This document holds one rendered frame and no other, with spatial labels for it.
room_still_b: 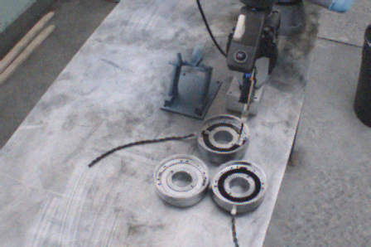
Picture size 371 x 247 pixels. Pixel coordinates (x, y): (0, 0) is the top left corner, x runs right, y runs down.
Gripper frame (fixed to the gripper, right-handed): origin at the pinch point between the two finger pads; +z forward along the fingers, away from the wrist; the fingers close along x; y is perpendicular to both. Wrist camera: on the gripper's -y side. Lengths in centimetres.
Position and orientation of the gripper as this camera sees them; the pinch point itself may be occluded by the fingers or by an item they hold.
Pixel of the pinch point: (249, 84)
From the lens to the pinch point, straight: 92.6
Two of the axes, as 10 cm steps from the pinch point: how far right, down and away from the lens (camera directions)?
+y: 3.4, -6.4, 6.8
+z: 0.0, 7.3, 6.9
